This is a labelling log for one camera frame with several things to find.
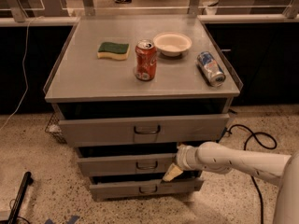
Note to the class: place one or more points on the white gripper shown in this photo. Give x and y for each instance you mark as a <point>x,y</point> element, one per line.
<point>184,158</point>

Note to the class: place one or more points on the grey drawer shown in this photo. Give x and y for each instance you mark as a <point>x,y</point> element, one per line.
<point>116,190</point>
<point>129,131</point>
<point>126,165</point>

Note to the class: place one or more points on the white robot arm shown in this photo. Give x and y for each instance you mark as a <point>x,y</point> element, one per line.
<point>277,169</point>

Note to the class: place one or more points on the grey bottom drawer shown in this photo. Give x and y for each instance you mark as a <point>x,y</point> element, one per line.
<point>116,190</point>

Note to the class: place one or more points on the grey drawer cabinet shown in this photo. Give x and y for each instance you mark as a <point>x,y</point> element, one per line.
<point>86,87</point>

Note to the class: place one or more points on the grey top drawer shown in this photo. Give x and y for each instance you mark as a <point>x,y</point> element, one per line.
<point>129,131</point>

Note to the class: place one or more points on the blue silver can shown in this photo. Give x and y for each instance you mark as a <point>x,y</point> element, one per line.
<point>210,69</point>

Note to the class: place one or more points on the red soda can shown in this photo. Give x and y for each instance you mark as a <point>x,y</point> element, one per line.
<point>146,62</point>

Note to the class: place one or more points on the white bowl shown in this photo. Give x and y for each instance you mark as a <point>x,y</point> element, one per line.
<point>172,44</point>

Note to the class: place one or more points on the blue floor tape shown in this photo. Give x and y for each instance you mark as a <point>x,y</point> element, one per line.
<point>70,219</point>

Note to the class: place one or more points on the green yellow sponge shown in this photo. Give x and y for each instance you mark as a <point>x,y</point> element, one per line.
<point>115,51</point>

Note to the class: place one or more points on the black bar on floor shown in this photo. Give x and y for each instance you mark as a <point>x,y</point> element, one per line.
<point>27,180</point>

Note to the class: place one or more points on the wire basket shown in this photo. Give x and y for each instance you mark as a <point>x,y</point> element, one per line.
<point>54,130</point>

